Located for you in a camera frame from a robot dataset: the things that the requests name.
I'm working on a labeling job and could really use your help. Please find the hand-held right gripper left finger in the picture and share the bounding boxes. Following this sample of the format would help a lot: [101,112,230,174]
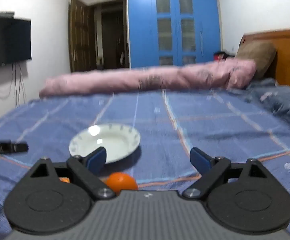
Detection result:
[30,147,116,201]

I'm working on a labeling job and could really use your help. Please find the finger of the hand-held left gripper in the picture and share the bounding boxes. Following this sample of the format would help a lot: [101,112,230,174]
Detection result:
[0,140,29,156]

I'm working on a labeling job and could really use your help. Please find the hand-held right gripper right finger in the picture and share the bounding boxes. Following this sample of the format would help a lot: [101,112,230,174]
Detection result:
[182,147,268,202]

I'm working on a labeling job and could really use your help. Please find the white floral plate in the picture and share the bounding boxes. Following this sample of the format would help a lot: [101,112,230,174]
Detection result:
[69,124,141,165]

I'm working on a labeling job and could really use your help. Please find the large orange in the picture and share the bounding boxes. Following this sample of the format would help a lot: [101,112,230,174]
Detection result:
[104,172,138,195]

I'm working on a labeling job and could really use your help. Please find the blue checked bedsheet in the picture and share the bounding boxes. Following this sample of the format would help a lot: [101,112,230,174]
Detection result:
[0,89,290,238]

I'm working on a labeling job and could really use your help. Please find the pink rolled quilt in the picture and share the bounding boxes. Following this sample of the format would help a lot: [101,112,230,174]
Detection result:
[39,59,257,98]

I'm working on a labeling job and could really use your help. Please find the blue denim clothing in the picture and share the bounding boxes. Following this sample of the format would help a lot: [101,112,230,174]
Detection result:
[245,78,290,138]

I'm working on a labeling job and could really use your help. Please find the red and black cloth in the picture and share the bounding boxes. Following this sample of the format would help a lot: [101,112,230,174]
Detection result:
[214,51,235,62]

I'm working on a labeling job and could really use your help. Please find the brown pillow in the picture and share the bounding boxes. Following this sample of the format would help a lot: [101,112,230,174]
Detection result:
[235,41,277,80]

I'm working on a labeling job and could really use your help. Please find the brown wooden door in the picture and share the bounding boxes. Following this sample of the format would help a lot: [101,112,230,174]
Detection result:
[68,0,98,73]

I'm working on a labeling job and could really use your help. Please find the wooden headboard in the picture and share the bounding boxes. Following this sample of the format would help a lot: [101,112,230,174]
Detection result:
[240,29,290,92]

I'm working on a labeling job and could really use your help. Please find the blue wardrobe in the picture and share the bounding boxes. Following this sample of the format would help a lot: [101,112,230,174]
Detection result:
[126,0,223,68]

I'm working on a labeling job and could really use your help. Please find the hanging black cables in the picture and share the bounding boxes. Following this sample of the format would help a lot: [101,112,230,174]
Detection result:
[0,62,27,105]

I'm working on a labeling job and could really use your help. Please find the black wall television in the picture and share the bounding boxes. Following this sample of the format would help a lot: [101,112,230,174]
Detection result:
[0,16,32,71]

